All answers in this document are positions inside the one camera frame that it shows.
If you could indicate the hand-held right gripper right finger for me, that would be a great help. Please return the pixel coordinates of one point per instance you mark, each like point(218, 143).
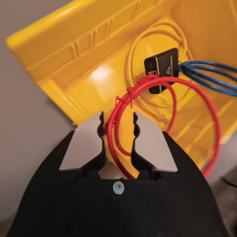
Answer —
point(153, 148)

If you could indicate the black ethernet splitter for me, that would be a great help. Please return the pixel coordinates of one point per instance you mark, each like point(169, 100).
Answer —
point(164, 63)

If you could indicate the large yellow storage bin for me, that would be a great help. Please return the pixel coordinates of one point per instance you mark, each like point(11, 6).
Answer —
point(74, 64)

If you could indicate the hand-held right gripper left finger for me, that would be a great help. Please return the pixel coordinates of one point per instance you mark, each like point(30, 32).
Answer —
point(81, 148)

